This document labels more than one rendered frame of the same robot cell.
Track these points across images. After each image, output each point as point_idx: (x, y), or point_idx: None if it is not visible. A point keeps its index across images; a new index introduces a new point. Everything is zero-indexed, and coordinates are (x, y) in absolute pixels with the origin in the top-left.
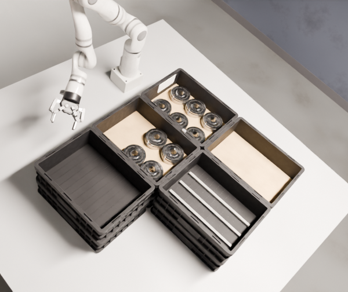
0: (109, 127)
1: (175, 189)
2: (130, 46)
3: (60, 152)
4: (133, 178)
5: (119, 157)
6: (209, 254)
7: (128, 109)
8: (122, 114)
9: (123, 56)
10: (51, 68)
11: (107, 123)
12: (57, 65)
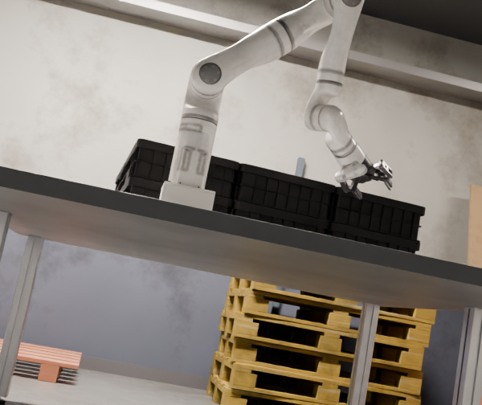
0: (296, 209)
1: None
2: (219, 108)
3: (388, 206)
4: None
5: None
6: None
7: (262, 185)
8: (274, 190)
9: (213, 144)
10: (325, 235)
11: (305, 193)
12: (307, 231)
